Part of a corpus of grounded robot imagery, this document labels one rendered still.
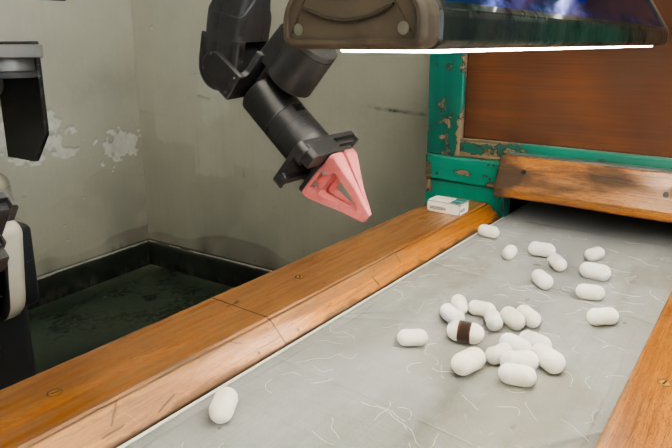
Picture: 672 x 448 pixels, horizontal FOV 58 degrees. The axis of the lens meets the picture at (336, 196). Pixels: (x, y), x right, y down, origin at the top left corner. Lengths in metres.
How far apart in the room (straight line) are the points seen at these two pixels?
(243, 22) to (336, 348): 0.37
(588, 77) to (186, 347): 0.75
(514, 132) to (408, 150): 1.01
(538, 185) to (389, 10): 0.78
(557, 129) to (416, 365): 0.58
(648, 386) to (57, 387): 0.49
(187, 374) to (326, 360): 0.14
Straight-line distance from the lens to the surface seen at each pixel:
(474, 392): 0.58
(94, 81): 2.79
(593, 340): 0.70
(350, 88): 2.17
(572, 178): 1.02
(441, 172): 1.15
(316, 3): 0.29
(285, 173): 0.67
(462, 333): 0.65
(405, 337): 0.63
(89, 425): 0.53
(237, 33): 0.72
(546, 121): 1.08
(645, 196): 0.99
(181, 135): 2.75
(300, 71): 0.68
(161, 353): 0.60
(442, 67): 1.13
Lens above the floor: 1.04
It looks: 14 degrees down
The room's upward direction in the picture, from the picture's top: straight up
